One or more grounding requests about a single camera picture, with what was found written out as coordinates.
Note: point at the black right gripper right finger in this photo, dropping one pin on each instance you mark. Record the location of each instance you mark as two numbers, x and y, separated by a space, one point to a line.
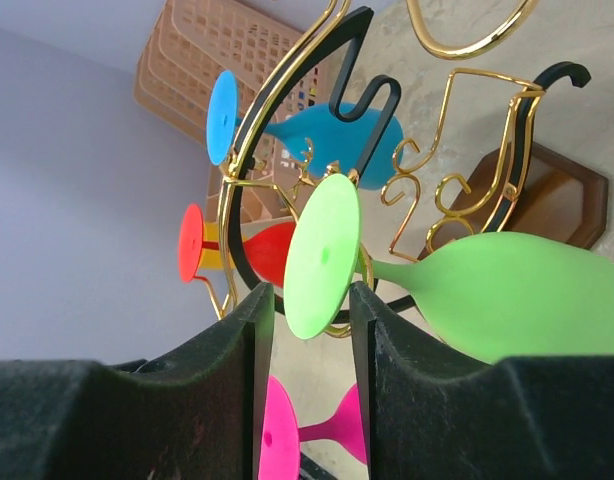
430 412

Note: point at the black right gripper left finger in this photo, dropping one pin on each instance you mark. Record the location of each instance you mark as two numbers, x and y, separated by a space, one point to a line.
196 412

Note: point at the green wine glass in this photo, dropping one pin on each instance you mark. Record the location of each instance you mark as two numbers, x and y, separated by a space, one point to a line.
489 295

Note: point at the yellow wine glass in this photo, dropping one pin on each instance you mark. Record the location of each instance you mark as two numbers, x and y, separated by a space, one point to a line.
210 257

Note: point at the magenta wine glass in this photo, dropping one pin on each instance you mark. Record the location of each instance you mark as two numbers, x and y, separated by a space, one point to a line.
281 436

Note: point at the red wine glass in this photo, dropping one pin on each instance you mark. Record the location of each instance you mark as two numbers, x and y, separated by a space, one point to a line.
266 251

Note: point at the blue wine glass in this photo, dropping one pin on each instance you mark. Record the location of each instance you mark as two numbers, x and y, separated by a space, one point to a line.
333 140

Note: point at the pink plastic file organizer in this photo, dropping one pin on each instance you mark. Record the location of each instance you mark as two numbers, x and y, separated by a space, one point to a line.
191 44

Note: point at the gold wire wine glass rack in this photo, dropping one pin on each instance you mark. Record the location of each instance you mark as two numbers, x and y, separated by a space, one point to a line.
488 198

